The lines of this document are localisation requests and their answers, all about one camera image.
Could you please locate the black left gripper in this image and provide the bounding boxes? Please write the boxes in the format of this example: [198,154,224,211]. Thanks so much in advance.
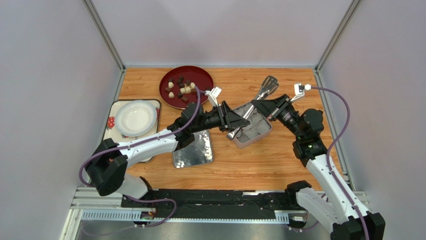
[190,100,250,134]

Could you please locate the pink square chocolate tin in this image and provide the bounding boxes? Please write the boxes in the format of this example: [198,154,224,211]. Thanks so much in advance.
[231,108,273,149]

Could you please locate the metal serving tongs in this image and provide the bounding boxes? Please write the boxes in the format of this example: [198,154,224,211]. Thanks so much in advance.
[226,75,279,141]

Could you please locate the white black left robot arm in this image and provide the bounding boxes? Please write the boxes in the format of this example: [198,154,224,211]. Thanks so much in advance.
[80,101,250,199]

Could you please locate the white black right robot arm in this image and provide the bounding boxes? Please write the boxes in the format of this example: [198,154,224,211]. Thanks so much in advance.
[251,94,386,240]

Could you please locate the silver square tin lid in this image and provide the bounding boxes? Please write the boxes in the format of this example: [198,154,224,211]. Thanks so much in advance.
[172,130,215,169]

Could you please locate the dark red round tray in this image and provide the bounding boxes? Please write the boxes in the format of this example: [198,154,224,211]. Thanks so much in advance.
[158,65,215,109]

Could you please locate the white scalloped plate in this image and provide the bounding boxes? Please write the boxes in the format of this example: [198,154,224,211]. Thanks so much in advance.
[115,100,158,137]

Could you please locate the strawberry pattern rectangular tray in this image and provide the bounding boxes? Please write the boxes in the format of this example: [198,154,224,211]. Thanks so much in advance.
[103,99,161,143]

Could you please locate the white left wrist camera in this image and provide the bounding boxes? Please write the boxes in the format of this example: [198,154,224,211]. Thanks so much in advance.
[204,86,222,107]

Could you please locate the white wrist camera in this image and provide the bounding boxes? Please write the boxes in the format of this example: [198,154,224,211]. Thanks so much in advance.
[290,82,312,103]
[204,86,222,107]

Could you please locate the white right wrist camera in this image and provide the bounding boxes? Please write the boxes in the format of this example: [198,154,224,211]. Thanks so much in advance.
[290,82,312,103]

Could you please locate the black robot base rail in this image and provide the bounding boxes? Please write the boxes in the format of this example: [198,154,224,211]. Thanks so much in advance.
[120,189,318,230]

